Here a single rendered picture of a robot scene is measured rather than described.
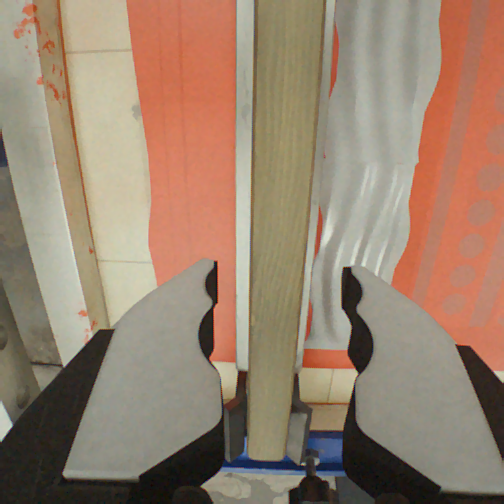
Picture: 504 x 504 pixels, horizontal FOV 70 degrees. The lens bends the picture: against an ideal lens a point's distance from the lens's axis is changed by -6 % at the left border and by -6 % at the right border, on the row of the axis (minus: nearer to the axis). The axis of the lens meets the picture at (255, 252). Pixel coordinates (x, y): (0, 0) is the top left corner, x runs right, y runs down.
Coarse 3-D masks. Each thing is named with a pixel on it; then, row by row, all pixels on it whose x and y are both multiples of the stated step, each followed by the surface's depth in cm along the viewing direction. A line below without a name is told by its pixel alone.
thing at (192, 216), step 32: (160, 160) 28; (192, 160) 28; (224, 160) 28; (160, 192) 29; (192, 192) 29; (224, 192) 29; (416, 192) 29; (160, 224) 31; (192, 224) 30; (224, 224) 30; (320, 224) 30; (416, 224) 30; (160, 256) 32; (192, 256) 32; (224, 256) 32; (416, 256) 31; (224, 288) 33; (224, 320) 35; (224, 352) 36; (320, 352) 36; (480, 352) 36
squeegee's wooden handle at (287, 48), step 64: (256, 0) 15; (320, 0) 14; (256, 64) 16; (320, 64) 16; (256, 128) 17; (256, 192) 18; (256, 256) 20; (256, 320) 22; (256, 384) 24; (256, 448) 27
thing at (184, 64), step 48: (144, 0) 23; (192, 0) 23; (144, 48) 25; (192, 48) 25; (336, 48) 24; (144, 96) 26; (192, 96) 26; (432, 96) 25; (192, 144) 28; (432, 144) 27
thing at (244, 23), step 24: (240, 0) 20; (336, 0) 20; (240, 24) 20; (240, 48) 21; (240, 72) 22; (240, 96) 22; (240, 120) 23; (240, 144) 24; (240, 168) 24; (240, 192) 25; (312, 192) 25; (240, 216) 26; (312, 216) 26; (240, 240) 27; (312, 240) 26; (240, 264) 27; (312, 264) 27; (240, 288) 28; (240, 312) 29; (240, 336) 30; (240, 360) 32
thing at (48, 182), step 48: (0, 0) 20; (48, 0) 22; (0, 48) 22; (48, 48) 23; (0, 96) 23; (48, 96) 23; (48, 144) 24; (48, 192) 26; (48, 240) 28; (48, 288) 30; (96, 288) 32
